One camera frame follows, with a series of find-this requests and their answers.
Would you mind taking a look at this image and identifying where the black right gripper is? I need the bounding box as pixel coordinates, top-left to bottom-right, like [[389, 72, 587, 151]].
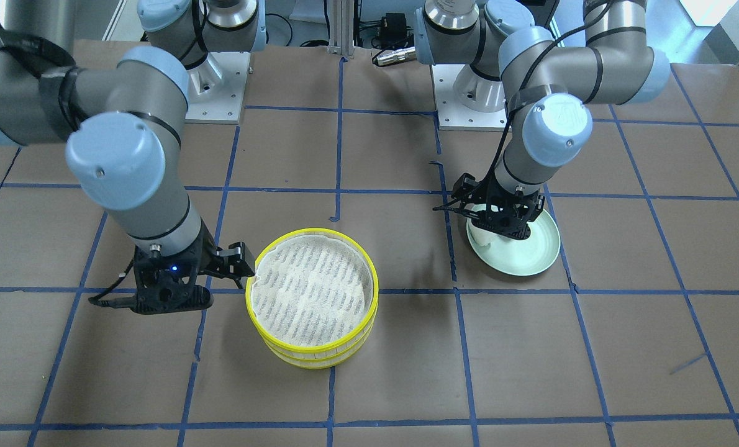
[[130, 233, 255, 315]]

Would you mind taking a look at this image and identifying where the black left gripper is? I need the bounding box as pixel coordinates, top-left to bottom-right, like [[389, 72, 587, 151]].
[[433, 174, 545, 240]]

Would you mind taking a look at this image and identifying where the white top steamer cloth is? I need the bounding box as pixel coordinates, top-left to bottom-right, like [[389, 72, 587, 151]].
[[247, 233, 374, 348]]

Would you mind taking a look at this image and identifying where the yellow top steamer layer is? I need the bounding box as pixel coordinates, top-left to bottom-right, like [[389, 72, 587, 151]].
[[245, 227, 380, 369]]

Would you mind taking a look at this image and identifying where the yellow steamer layer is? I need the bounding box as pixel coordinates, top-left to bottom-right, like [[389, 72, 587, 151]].
[[265, 322, 373, 369], [245, 227, 380, 369]]

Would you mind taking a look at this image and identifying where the white bun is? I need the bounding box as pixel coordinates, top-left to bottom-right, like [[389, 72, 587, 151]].
[[466, 220, 499, 247]]

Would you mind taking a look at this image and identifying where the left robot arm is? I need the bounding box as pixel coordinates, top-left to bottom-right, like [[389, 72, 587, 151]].
[[413, 1, 670, 240]]

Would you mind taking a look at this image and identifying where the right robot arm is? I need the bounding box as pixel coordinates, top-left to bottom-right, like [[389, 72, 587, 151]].
[[0, 1, 266, 315]]

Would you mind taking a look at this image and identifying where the yellow bottom steamer layer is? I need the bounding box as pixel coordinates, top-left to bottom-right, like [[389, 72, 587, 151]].
[[265, 322, 373, 369]]

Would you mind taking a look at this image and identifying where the light green plate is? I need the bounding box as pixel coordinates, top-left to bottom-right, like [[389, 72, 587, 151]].
[[467, 211, 561, 276]]

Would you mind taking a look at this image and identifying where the silver cylindrical connector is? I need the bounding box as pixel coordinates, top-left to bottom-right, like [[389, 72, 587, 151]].
[[371, 47, 417, 67]]

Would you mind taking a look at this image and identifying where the black power adapter box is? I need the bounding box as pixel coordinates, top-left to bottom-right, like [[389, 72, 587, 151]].
[[378, 12, 407, 46]]

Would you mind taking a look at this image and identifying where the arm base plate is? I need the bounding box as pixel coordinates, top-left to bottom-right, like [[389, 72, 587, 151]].
[[186, 52, 252, 125], [431, 63, 507, 132]]

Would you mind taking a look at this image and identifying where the aluminium frame post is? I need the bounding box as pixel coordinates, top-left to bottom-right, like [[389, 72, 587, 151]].
[[325, 1, 357, 60]]

